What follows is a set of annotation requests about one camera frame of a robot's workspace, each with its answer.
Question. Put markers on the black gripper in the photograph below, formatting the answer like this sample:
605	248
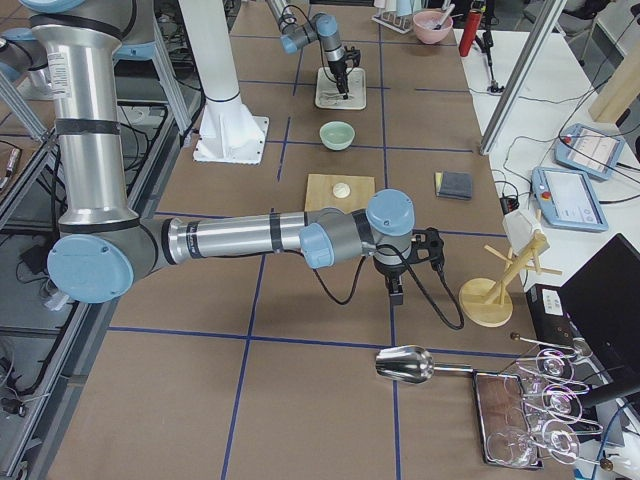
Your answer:
335	63
390	273

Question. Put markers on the white ceramic spoon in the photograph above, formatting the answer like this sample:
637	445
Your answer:
327	97

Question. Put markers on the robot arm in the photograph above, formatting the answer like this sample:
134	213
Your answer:
104	246
297	31

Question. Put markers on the green ceramic bowl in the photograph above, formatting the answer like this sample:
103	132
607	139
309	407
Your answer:
336	135

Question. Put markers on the white steamed bun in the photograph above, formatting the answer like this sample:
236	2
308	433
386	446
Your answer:
341	190

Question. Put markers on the pink bowl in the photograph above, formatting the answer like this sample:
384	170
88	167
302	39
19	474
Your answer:
428	28

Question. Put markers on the white bear tray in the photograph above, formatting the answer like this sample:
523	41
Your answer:
357	90

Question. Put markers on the metal scoop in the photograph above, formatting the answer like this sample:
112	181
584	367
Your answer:
413	364

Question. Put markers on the wooden mug tree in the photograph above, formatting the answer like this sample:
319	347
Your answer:
486	302

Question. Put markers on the wooden cutting board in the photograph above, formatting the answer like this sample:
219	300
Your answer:
319	192

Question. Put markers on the grey folded cloth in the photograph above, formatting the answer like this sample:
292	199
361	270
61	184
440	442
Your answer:
453	185

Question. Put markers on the red bottle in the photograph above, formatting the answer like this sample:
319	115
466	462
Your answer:
470	30

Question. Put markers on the lower teach pendant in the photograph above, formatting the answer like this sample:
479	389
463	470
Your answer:
567	199

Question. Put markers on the teach pendant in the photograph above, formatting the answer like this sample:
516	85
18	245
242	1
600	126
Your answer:
589	150
567	199

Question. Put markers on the black glass rack tray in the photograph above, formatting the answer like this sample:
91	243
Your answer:
499	404

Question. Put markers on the clear wine glass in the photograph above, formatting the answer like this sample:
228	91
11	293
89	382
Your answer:
511	448

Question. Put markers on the black monitor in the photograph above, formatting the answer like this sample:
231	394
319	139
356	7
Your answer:
602	300

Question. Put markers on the upper teach pendant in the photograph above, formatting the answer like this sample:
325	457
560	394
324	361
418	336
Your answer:
589	150

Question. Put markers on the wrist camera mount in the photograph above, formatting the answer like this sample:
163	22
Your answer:
352	56
428	246

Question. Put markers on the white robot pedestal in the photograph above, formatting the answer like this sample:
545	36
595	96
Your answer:
228	132

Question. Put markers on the aluminium frame post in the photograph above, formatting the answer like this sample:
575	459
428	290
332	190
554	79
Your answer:
542	28

